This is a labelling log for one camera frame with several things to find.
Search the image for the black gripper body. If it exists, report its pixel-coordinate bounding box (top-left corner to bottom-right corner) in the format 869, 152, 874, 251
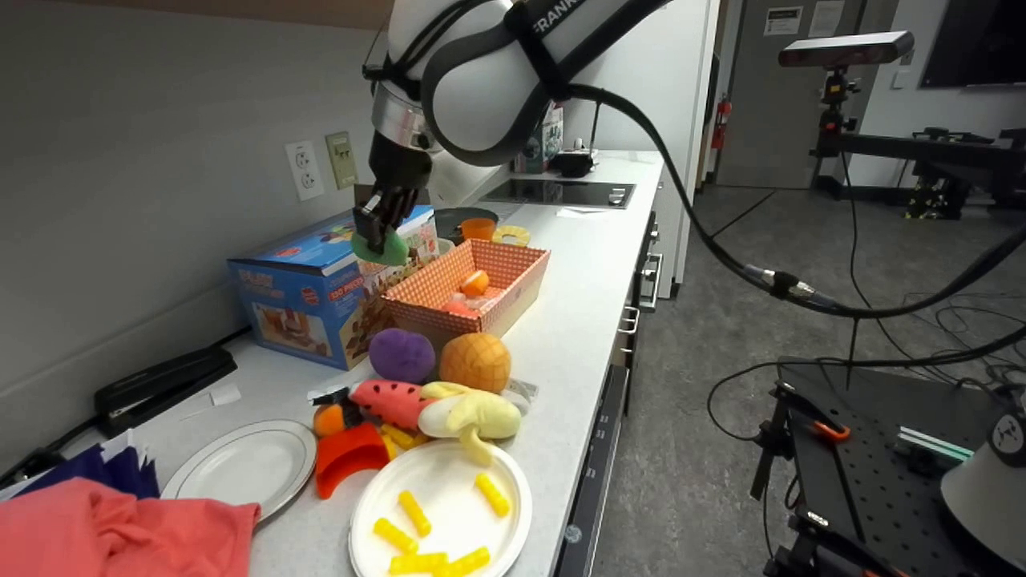
366, 130, 437, 216

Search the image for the green pear plush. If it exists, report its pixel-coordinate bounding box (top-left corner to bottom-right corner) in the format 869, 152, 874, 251
349, 225, 413, 269

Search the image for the red-orange round plush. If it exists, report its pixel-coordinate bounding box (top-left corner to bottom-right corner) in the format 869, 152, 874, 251
458, 266, 493, 302
443, 295, 484, 323

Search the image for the purple plush toy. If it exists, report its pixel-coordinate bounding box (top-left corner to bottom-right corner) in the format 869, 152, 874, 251
366, 323, 438, 385

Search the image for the orange pineapple plush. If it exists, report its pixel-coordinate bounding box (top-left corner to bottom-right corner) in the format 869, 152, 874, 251
431, 329, 513, 394

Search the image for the watermelon slice plush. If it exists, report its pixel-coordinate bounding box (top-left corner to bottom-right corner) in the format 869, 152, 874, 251
349, 375, 437, 435

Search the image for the yellow banana plush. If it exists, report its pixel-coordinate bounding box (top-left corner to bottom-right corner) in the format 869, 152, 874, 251
413, 382, 523, 469

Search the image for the orange checked cardboard basket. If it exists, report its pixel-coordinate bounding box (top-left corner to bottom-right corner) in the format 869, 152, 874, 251
377, 235, 554, 348

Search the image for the dark grey pan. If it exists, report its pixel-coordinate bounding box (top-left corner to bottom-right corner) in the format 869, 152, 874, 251
430, 205, 504, 247

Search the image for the blue play food box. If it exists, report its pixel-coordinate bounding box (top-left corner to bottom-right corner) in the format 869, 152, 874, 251
225, 203, 443, 373

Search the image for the black cooktop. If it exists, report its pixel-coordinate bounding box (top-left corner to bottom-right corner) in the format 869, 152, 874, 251
476, 177, 639, 212

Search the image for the black pot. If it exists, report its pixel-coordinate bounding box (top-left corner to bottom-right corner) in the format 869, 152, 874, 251
544, 146, 598, 178

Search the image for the small orange black toy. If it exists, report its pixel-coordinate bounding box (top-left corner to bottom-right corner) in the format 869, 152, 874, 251
309, 385, 361, 441

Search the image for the red toy fry holder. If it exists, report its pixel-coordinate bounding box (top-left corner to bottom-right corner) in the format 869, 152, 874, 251
310, 419, 395, 504

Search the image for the black stapler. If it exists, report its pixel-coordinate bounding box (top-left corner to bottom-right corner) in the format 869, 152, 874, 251
89, 342, 239, 439

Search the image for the white paper plate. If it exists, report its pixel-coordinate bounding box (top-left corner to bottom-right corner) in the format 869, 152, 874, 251
158, 418, 319, 527
345, 439, 536, 577

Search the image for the black dishwasher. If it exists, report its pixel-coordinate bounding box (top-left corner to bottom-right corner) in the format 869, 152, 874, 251
552, 348, 634, 577

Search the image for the red fire extinguisher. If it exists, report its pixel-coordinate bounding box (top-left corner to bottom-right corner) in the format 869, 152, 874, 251
710, 97, 741, 155

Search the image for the dark blue tissue paper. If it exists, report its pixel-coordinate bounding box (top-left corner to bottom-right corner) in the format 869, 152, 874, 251
12, 441, 162, 501

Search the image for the pink cloth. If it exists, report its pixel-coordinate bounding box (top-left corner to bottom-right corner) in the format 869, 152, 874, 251
0, 475, 264, 577

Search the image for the grey door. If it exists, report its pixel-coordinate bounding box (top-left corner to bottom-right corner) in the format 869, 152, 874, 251
715, 0, 891, 188

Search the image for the white door sign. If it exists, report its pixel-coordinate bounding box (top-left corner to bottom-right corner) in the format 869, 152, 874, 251
761, 3, 807, 39

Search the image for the black perforated table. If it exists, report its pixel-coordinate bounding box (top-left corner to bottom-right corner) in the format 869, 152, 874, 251
763, 361, 1026, 577

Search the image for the teal tool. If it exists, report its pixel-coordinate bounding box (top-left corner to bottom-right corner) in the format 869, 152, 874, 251
894, 424, 979, 466

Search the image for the white round device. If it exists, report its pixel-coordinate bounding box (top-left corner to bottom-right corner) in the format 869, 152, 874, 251
938, 411, 1026, 575

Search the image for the beige wall plate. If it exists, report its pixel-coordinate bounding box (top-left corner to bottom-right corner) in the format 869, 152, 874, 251
322, 127, 361, 192

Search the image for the white wall outlet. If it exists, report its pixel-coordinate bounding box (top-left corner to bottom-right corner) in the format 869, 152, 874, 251
281, 137, 328, 205

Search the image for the wooden wall cabinet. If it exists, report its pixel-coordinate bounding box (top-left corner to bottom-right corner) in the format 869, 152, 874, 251
60, 0, 398, 32

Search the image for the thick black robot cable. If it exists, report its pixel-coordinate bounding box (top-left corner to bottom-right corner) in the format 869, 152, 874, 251
564, 83, 1026, 323

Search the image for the thin black cable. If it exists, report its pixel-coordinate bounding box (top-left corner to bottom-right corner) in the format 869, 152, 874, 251
699, 317, 1026, 441

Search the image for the black stereo camera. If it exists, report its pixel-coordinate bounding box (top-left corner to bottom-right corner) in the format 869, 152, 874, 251
777, 24, 917, 71

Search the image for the black clamp orange handle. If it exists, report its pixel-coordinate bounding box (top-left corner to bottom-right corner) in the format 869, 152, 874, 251
746, 382, 859, 507

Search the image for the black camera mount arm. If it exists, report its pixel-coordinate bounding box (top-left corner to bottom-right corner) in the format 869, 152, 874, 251
810, 62, 1026, 221

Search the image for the black wall monitor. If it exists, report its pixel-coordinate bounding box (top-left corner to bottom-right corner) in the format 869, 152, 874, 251
917, 0, 1026, 90

